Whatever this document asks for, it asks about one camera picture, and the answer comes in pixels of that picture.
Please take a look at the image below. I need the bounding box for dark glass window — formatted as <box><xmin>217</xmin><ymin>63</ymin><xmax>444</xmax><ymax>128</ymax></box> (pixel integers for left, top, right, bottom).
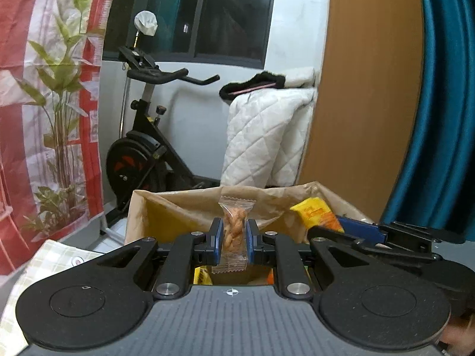
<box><xmin>102</xmin><ymin>0</ymin><xmax>278</xmax><ymax>69</ymax></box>

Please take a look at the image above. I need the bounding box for white quilted blanket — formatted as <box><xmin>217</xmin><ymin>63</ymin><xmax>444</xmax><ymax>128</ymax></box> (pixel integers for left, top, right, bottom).
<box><xmin>222</xmin><ymin>69</ymin><xmax>319</xmax><ymax>189</ymax></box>

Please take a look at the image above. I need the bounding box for black exercise bike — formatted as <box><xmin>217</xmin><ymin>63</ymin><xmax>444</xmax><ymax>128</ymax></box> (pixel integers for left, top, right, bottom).
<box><xmin>99</xmin><ymin>46</ymin><xmax>223</xmax><ymax>237</ymax></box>

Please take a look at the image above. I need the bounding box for cardboard box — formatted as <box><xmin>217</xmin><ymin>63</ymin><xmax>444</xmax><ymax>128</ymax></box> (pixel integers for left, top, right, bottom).
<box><xmin>124</xmin><ymin>181</ymin><xmax>375</xmax><ymax>286</ymax></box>

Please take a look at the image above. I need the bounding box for yellow snack packet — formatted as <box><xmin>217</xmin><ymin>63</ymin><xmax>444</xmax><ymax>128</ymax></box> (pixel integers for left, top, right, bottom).
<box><xmin>289</xmin><ymin>197</ymin><xmax>346</xmax><ymax>234</ymax></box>

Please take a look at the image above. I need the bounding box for teal curtain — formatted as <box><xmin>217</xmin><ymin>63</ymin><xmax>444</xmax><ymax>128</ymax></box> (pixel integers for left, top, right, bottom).
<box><xmin>380</xmin><ymin>0</ymin><xmax>475</xmax><ymax>245</ymax></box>

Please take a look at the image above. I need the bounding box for black garment with pink trim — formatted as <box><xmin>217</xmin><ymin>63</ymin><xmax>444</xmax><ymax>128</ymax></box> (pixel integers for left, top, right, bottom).
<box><xmin>219</xmin><ymin>70</ymin><xmax>286</xmax><ymax>101</ymax></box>

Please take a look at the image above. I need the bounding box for checked tablecloth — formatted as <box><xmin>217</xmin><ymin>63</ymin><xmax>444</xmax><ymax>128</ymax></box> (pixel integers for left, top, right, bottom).
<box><xmin>0</xmin><ymin>239</ymin><xmax>108</xmax><ymax>356</ymax></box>

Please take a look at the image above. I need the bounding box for white cloth wrap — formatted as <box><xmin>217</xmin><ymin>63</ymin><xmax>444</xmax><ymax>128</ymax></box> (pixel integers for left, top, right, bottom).
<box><xmin>134</xmin><ymin>10</ymin><xmax>159</xmax><ymax>38</ymax></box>

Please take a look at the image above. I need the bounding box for wooden panel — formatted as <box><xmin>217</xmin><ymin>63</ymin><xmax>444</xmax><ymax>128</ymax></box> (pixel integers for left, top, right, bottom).
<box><xmin>299</xmin><ymin>0</ymin><xmax>425</xmax><ymax>224</ymax></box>

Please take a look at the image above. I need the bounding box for small yellow black-print packet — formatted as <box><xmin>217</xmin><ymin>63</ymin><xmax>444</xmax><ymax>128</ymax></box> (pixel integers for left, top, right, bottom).
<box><xmin>193</xmin><ymin>266</ymin><xmax>214</xmax><ymax>286</ymax></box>

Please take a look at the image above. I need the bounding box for clear twisted snack packet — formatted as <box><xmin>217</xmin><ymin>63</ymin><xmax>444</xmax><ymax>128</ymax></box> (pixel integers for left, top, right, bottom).
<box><xmin>211</xmin><ymin>195</ymin><xmax>257</xmax><ymax>275</ymax></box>

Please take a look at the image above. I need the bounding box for red printed backdrop cloth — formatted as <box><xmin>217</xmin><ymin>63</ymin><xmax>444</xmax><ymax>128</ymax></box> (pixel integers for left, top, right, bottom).
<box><xmin>0</xmin><ymin>0</ymin><xmax>123</xmax><ymax>286</ymax></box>

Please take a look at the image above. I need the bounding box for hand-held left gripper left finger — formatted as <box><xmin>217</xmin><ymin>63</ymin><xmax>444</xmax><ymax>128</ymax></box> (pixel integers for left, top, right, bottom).
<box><xmin>94</xmin><ymin>218</ymin><xmax>224</xmax><ymax>300</ymax></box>

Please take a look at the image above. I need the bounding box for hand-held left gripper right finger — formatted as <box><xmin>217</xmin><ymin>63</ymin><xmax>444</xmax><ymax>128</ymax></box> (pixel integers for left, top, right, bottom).
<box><xmin>247</xmin><ymin>219</ymin><xmax>376</xmax><ymax>300</ymax></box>

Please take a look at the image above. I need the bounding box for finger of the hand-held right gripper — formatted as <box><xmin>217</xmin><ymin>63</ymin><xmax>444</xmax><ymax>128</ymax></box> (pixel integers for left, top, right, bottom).
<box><xmin>338</xmin><ymin>216</ymin><xmax>389</xmax><ymax>245</ymax></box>
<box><xmin>307</xmin><ymin>225</ymin><xmax>443</xmax><ymax>268</ymax></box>

